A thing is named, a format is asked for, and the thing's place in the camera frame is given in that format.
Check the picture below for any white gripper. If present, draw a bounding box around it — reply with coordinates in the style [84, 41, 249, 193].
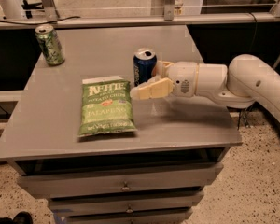
[130, 61, 199, 100]

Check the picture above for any blue pepsi can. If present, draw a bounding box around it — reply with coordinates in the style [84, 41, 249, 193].
[133, 48, 157, 86]

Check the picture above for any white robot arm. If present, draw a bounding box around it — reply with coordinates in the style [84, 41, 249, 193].
[130, 54, 280, 123]

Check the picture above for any green jalapeno chip bag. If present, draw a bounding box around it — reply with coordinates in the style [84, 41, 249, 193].
[78, 76, 136, 137]

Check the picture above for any green soda can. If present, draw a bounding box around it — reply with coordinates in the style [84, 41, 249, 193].
[35, 24, 65, 65]

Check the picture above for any grey drawer cabinet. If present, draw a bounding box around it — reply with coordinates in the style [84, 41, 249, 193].
[0, 26, 241, 224]

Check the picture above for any middle grey drawer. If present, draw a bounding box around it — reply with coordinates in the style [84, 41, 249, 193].
[49, 189, 203, 217]

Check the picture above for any grey drawer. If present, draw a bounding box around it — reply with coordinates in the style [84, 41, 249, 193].
[49, 189, 203, 217]
[19, 162, 223, 199]
[66, 208, 192, 224]

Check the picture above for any bottom grey drawer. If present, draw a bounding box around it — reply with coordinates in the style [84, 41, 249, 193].
[66, 208, 192, 224]

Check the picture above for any top grey drawer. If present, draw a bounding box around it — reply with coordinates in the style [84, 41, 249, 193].
[19, 162, 223, 199]

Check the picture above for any black object bottom left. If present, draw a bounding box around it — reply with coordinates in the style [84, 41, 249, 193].
[0, 212, 33, 224]

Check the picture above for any black hanging cable right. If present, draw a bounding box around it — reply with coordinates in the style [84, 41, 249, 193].
[237, 12, 259, 131]

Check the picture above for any grey metal rail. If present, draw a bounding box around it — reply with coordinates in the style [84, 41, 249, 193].
[0, 12, 280, 31]

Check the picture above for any black cable on rail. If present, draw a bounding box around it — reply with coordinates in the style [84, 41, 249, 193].
[0, 15, 82, 26]

